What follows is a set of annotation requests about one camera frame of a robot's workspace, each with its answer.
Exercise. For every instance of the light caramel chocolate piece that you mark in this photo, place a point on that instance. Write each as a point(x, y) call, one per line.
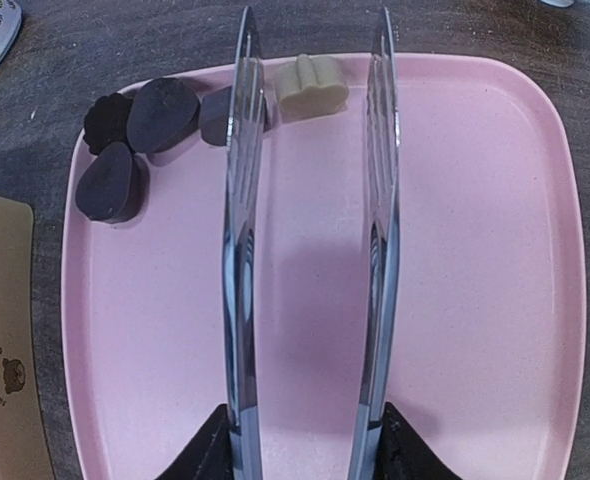
point(310, 86)

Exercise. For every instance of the dark chocolate piece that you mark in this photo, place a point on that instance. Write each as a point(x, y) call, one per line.
point(106, 122)
point(213, 117)
point(113, 187)
point(164, 112)

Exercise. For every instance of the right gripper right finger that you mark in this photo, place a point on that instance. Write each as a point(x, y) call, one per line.
point(404, 455)

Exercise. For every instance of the beige tin box base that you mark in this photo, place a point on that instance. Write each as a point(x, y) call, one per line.
point(23, 448)

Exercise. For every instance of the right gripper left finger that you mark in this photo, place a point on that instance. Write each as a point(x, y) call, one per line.
point(208, 454)

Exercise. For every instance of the pink plastic tray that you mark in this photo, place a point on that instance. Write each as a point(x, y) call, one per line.
point(490, 333)

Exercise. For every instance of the pale celadon tea bowl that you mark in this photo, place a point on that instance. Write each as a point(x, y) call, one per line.
point(559, 3)

